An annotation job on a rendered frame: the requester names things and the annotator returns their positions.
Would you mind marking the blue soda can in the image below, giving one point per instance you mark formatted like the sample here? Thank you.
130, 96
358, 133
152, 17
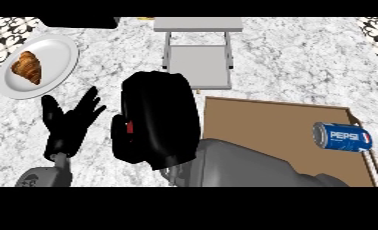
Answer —
341, 136

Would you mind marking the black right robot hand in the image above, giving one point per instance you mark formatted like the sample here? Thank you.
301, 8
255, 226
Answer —
156, 120

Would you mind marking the grey tiered shelf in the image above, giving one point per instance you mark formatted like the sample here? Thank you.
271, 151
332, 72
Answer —
199, 54

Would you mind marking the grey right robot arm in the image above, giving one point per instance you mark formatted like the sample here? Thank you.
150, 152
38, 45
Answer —
255, 167

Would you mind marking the brown croissant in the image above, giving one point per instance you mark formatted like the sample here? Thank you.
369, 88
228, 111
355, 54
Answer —
28, 67

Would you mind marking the brown flat tray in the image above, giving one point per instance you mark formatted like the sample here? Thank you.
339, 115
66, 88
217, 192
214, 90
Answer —
295, 134

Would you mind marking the black appliance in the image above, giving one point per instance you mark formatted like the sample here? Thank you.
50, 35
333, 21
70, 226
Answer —
78, 22

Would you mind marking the white round plate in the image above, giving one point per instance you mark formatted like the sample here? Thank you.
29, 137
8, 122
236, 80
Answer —
38, 66

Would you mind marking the small yellow object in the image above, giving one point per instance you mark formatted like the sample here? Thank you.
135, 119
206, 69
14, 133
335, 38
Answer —
144, 18

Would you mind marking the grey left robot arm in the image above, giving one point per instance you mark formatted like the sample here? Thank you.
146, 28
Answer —
45, 174

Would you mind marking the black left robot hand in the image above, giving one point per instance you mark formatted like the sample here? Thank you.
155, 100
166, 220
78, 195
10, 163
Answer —
68, 124

